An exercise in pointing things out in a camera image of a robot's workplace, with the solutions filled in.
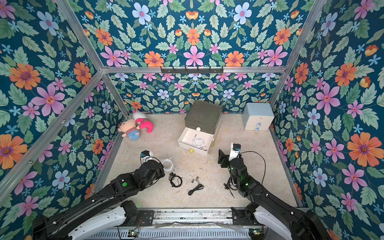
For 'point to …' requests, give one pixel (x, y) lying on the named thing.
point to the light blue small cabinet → (257, 116)
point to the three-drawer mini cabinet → (199, 108)
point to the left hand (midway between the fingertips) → (168, 167)
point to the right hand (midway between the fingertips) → (225, 150)
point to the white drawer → (185, 138)
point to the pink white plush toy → (141, 119)
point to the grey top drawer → (206, 123)
